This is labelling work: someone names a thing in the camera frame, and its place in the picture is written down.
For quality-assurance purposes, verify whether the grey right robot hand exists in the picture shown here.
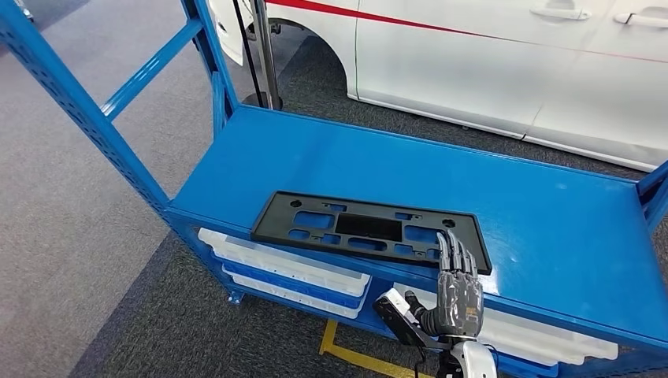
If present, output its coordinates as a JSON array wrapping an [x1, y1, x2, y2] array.
[[404, 229, 484, 341]]

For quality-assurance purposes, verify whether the black plastic plate bracket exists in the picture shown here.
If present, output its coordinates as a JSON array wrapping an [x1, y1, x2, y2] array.
[[250, 191, 493, 276]]

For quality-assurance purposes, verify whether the blue metal shelf rack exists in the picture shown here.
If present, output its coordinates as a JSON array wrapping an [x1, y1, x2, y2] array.
[[0, 0, 668, 378]]

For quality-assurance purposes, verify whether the blue plastic crate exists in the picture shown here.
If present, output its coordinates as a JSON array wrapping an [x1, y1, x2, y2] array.
[[211, 253, 369, 311], [490, 350, 560, 378]]

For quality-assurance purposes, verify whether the yellow floor tape square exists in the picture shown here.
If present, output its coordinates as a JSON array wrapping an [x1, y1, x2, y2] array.
[[319, 319, 436, 378]]

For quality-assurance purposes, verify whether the white car red stripe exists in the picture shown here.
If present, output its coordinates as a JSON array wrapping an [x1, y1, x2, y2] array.
[[207, 0, 668, 173]]

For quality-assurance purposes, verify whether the steel stanchion pole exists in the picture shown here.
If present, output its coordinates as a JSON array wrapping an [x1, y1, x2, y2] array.
[[249, 0, 284, 110]]

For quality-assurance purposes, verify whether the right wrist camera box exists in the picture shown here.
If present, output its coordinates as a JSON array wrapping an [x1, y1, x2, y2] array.
[[372, 287, 451, 351]]

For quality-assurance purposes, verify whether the black strap cable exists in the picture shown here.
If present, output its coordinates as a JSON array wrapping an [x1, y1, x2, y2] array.
[[231, 0, 262, 108]]

